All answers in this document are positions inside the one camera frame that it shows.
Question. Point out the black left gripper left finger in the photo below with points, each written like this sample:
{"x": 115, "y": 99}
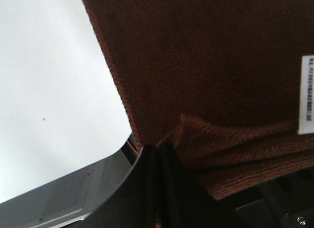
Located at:
{"x": 133, "y": 203}

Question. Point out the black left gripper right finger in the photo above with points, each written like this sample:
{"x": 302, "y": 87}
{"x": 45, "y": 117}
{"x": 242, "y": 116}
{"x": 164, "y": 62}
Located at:
{"x": 185, "y": 203}

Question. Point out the brown towel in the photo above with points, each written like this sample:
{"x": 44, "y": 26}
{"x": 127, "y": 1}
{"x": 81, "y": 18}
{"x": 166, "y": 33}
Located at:
{"x": 217, "y": 79}

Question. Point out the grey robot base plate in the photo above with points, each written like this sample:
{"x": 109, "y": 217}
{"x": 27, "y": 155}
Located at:
{"x": 72, "y": 197}

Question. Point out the white towel care label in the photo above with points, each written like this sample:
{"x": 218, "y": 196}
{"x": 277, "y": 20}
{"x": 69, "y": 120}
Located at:
{"x": 306, "y": 107}

